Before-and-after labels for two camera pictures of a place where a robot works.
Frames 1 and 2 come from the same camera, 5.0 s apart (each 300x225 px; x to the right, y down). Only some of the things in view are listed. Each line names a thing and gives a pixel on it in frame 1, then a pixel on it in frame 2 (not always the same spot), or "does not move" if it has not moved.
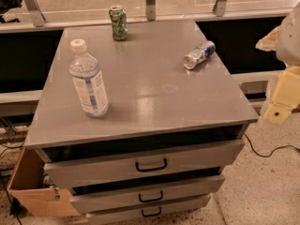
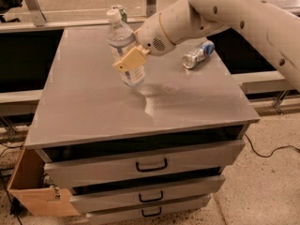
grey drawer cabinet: [175, 120] does not move
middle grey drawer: [144, 195] does not move
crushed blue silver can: [198, 55] does not move
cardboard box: [28, 190] does not move
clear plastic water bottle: [85, 72] to [121, 38]
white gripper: [290, 41] to [152, 35]
